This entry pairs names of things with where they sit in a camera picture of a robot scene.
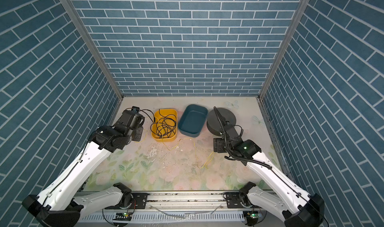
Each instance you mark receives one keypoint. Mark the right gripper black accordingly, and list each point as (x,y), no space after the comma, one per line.
(217,142)

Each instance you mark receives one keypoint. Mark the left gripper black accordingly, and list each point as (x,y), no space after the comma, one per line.
(140,130)

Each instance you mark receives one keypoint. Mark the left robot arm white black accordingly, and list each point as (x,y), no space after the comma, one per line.
(57,206)

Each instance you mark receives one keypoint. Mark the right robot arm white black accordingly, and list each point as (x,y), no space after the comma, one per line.
(290,203)

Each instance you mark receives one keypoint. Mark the yellow plastic bin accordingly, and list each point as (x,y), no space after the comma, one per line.
(165,127)

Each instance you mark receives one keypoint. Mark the teal plastic bin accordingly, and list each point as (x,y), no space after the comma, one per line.
(192,120)

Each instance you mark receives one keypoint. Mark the right green circuit board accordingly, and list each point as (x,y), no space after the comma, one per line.
(253,215)

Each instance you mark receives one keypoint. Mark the green circuit board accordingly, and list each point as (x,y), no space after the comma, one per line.
(253,215)
(123,217)

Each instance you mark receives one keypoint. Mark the left green circuit board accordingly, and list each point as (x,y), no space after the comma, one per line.
(123,217)

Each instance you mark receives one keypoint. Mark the white slotted cable duct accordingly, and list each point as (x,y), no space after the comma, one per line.
(168,217)

